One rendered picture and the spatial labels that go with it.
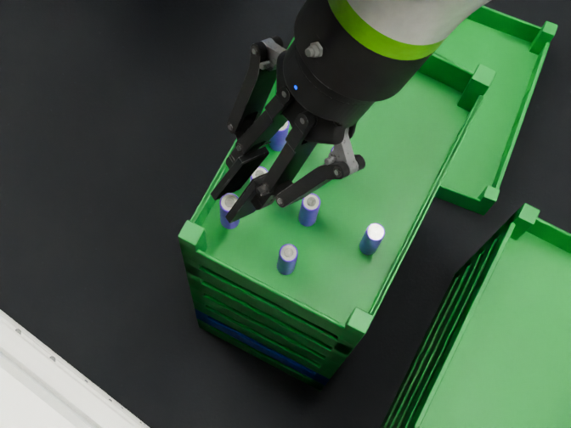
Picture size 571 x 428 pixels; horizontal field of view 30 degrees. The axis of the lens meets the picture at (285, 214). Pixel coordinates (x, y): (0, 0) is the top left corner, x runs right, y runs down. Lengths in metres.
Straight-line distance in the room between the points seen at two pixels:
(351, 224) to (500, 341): 0.27
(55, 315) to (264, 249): 0.57
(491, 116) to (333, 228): 0.64
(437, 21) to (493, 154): 0.99
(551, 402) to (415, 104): 0.38
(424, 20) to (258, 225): 0.46
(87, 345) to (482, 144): 0.67
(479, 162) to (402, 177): 0.55
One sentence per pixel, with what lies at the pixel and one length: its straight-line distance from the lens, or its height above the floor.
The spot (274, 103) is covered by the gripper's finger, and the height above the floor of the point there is 0.77.
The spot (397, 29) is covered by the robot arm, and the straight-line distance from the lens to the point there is 0.69.
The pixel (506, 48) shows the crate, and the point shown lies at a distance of 1.74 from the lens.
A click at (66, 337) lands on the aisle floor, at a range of 1.58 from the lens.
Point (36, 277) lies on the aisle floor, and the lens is 1.60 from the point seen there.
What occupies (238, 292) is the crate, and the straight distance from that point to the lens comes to 1.13.
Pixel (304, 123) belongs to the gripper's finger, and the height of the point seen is 0.79.
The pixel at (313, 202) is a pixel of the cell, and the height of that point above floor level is 0.55.
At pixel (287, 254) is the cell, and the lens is 1.02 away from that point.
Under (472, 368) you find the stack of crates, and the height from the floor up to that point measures 0.32.
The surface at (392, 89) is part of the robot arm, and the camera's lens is 0.75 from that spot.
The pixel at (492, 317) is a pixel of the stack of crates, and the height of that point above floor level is 0.32.
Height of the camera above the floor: 1.55
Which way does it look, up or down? 75 degrees down
